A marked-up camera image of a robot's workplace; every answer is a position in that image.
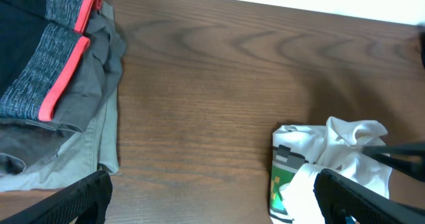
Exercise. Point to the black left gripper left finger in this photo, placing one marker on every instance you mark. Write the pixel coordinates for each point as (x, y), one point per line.
(84, 202)

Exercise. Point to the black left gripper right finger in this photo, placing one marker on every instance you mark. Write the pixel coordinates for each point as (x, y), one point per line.
(342, 200)

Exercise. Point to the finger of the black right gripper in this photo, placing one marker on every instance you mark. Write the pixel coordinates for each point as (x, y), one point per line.
(411, 149)
(413, 169)

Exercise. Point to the white t-shirt with green print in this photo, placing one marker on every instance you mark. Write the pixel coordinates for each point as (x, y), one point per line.
(301, 152)

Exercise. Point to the grey folded garment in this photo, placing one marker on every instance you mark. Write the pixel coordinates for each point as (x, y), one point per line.
(82, 136)

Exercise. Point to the black garment on right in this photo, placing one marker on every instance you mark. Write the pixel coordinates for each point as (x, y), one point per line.
(422, 47)

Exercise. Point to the black shorts with red trim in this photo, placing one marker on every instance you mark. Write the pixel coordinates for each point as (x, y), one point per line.
(42, 42)

